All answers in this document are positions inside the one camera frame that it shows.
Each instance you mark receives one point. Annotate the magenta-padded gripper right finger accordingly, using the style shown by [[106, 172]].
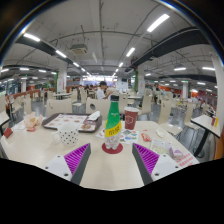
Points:
[[150, 161]]

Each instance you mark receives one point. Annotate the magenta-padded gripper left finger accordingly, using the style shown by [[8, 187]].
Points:
[[75, 161]]

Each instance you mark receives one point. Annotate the green drink bottle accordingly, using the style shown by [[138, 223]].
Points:
[[113, 123]]

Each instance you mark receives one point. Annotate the clear plastic bag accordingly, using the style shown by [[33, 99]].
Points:
[[163, 148]]

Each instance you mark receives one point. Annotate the red sauce sachet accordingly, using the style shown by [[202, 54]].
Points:
[[146, 137]]

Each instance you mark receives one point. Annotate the white polka-dot mug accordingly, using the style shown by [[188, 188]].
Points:
[[68, 135]]

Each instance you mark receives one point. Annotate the crumpled white tissue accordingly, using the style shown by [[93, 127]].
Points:
[[160, 133]]

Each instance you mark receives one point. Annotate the flat round red coaster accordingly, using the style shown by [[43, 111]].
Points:
[[105, 150]]

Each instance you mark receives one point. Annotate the printed paper leaflet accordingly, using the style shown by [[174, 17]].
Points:
[[129, 136]]

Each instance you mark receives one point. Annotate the brown food tray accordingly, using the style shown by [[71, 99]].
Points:
[[63, 120]]

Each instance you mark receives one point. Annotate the red paper cup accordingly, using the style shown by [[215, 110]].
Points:
[[131, 119]]

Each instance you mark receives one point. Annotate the white napkin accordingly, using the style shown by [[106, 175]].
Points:
[[94, 116]]

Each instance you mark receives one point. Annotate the beige canteen chairs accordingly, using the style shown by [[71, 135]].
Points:
[[59, 106]]

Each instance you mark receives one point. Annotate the crumpled orange food wrapper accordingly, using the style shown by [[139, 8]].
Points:
[[32, 121]]

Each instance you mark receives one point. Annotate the beige table, black leg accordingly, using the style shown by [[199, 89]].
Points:
[[3, 118], [205, 122]]

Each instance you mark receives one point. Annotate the small red packet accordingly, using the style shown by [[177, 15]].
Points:
[[8, 132]]

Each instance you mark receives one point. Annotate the person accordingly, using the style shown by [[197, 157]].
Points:
[[101, 93]]

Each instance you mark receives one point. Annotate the ceiling air conditioner unit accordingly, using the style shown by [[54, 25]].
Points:
[[78, 49]]

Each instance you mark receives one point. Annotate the ceiling strip lights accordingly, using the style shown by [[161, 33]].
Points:
[[158, 22]]

